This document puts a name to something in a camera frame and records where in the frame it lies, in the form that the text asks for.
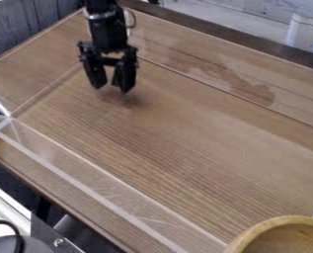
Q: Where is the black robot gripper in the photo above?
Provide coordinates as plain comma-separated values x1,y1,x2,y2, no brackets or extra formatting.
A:
78,0,139,93

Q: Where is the brown wooden bowl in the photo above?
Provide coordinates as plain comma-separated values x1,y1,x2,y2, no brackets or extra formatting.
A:
224,215,313,253

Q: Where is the white cylindrical container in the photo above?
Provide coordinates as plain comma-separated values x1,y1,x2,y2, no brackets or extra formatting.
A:
285,13,313,53

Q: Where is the clear acrylic barrier wall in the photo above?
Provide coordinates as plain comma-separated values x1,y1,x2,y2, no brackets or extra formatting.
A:
0,117,227,253

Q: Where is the grey metal bracket with screw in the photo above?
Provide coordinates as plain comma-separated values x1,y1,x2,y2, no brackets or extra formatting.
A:
32,214,85,253

